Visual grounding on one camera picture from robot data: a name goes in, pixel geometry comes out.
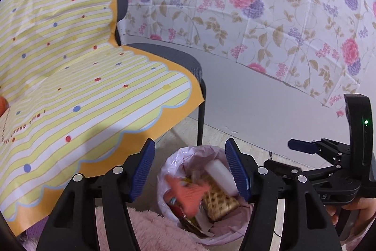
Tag red apple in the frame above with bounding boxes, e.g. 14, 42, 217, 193
0, 96, 8, 117

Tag white eraser block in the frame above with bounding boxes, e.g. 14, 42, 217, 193
205, 159, 238, 197

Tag orange cloth rag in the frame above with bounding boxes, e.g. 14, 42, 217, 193
164, 175, 210, 217

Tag woven bamboo basket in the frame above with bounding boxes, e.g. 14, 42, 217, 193
203, 175, 240, 222

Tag grey office chair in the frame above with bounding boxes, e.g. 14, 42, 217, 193
115, 0, 207, 145

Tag pink lined trash bin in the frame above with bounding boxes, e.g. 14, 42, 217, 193
157, 145, 252, 247

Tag floral pattern wall sheet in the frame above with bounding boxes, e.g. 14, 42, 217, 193
124, 0, 375, 117

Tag person right hand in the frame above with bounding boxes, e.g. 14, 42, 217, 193
342, 198, 375, 250

